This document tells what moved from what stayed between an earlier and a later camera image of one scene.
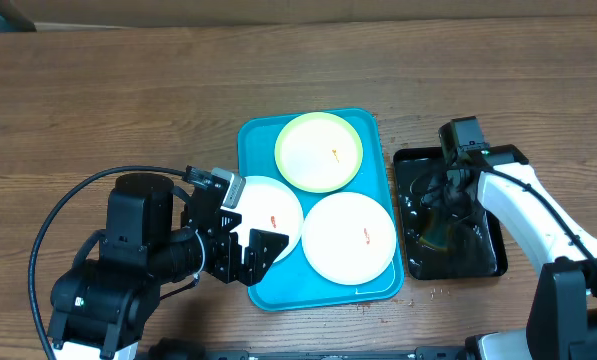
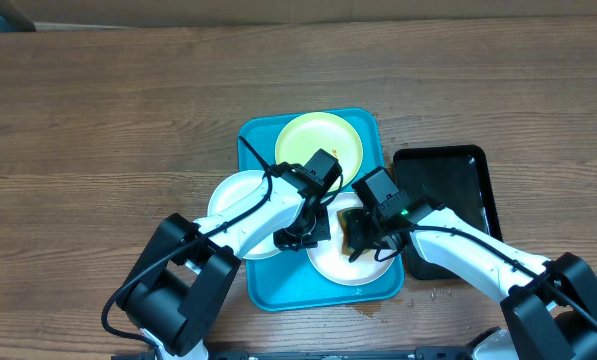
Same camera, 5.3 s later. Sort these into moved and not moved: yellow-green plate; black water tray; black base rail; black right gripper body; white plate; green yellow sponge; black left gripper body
Moved: green yellow sponge; black right gripper body; black left gripper body
Not moved: black water tray; white plate; yellow-green plate; black base rail
